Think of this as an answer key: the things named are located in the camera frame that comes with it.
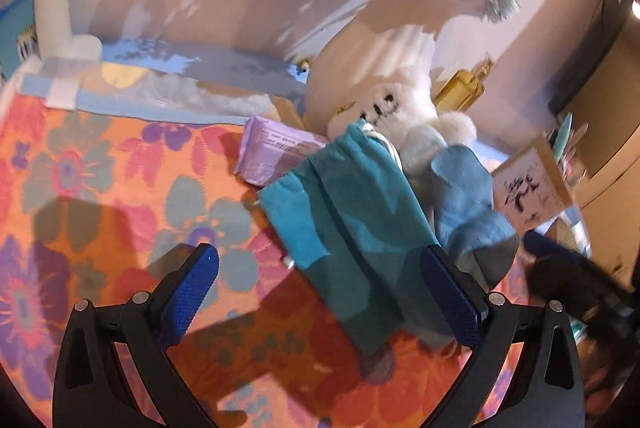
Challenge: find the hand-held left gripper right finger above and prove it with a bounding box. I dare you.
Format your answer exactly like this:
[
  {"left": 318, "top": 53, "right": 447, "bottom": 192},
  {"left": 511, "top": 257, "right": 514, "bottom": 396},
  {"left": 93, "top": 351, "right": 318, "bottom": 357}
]
[{"left": 420, "top": 244, "right": 586, "bottom": 428}]

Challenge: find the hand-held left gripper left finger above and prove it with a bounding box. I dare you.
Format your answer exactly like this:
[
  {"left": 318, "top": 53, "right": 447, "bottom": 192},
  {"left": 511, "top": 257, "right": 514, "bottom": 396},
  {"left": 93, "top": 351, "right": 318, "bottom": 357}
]
[{"left": 52, "top": 243, "right": 221, "bottom": 428}]

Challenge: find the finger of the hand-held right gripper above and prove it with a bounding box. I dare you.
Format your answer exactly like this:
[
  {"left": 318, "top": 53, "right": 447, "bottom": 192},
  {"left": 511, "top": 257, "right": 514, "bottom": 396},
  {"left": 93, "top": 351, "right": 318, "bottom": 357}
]
[{"left": 522, "top": 232, "right": 640, "bottom": 349}]

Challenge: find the light blue sock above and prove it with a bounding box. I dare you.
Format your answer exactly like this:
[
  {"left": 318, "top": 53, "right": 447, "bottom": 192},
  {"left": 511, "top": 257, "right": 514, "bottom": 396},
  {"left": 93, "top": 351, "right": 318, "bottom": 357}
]
[{"left": 431, "top": 145, "right": 521, "bottom": 289}]

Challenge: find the teal cloth pouch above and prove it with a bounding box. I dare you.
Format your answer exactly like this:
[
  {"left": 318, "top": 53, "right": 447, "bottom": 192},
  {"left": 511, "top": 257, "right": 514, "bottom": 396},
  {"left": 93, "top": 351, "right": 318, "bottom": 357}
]
[{"left": 257, "top": 121, "right": 451, "bottom": 356}]

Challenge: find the cylindrical printed pen holder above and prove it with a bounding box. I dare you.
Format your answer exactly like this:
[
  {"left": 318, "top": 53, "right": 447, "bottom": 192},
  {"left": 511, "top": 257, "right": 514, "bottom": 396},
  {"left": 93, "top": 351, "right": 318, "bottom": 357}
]
[{"left": 492, "top": 133, "right": 575, "bottom": 234}]

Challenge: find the floral orange tablecloth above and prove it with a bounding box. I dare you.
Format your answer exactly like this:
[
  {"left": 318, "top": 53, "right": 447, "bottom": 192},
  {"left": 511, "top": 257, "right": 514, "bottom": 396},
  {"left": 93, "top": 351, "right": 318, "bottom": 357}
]
[{"left": 0, "top": 93, "right": 551, "bottom": 428}]

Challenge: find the purple packet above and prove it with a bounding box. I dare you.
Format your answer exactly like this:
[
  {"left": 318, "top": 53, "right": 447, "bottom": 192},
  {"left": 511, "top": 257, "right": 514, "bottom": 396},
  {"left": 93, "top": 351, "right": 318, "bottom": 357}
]
[{"left": 234, "top": 115, "right": 328, "bottom": 186}]

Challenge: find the white plush toy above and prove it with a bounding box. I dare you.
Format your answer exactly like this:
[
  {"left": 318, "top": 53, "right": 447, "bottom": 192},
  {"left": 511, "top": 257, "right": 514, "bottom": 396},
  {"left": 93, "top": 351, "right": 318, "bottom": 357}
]
[{"left": 327, "top": 68, "right": 478, "bottom": 174}]

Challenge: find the amber perfume bottle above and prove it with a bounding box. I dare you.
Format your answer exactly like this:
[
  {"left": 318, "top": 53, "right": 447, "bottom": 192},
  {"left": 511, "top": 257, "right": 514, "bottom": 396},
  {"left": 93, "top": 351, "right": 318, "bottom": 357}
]
[{"left": 434, "top": 58, "right": 496, "bottom": 111}]

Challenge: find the dark television screen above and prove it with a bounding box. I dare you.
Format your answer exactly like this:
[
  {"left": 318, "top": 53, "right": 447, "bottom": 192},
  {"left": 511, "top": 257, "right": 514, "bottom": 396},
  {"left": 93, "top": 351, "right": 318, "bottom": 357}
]
[{"left": 550, "top": 0, "right": 628, "bottom": 114}]

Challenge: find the white tape piece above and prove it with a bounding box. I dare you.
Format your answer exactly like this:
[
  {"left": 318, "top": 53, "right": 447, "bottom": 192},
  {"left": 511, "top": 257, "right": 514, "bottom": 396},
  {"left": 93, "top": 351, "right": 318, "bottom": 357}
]
[{"left": 47, "top": 77, "right": 80, "bottom": 110}]

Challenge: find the white ribbed vase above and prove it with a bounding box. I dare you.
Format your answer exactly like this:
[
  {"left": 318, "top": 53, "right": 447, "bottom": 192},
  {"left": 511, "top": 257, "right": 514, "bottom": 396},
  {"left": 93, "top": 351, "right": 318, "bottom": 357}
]
[{"left": 305, "top": 0, "right": 451, "bottom": 129}]

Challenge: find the white cylinder stand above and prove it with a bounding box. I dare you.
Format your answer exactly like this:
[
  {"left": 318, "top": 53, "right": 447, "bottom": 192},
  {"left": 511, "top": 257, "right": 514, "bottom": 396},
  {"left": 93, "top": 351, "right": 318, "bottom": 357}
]
[{"left": 34, "top": 0, "right": 103, "bottom": 59}]

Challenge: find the teal wall poster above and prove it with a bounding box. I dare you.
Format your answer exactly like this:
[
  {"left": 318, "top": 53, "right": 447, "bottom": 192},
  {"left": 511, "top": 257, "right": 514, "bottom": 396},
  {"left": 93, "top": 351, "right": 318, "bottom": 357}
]
[{"left": 0, "top": 0, "right": 43, "bottom": 79}]

